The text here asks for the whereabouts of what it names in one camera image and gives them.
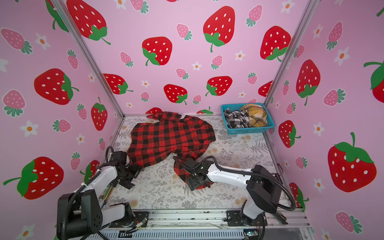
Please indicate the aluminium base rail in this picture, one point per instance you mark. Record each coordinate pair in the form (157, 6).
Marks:
(183, 219)

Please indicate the small tools bundle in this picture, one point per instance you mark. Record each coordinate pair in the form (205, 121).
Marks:
(107, 195)

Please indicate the teal plastic basket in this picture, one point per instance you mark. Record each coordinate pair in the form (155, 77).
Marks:
(249, 130)

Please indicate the black flat bracket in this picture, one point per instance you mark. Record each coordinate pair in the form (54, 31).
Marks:
(281, 217)

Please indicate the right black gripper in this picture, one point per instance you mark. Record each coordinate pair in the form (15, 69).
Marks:
(189, 180)

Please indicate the red black plaid shirt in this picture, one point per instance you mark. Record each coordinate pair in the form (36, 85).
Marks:
(186, 136)

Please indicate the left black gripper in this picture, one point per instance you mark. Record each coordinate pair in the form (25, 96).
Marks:
(137, 170)

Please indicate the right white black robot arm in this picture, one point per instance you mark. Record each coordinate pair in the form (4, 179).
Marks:
(267, 193)

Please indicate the yellow plaid shirt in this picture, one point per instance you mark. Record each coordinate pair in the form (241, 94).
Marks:
(257, 115)

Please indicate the white black plaid shirt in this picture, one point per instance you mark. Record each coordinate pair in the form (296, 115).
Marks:
(237, 119)

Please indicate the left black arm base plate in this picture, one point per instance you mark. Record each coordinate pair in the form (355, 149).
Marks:
(138, 218)

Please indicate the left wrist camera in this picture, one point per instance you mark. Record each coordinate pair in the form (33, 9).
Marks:
(120, 156)

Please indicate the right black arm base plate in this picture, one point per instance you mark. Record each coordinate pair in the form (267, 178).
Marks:
(238, 219)

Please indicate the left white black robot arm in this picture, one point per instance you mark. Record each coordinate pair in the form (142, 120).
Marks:
(80, 214)

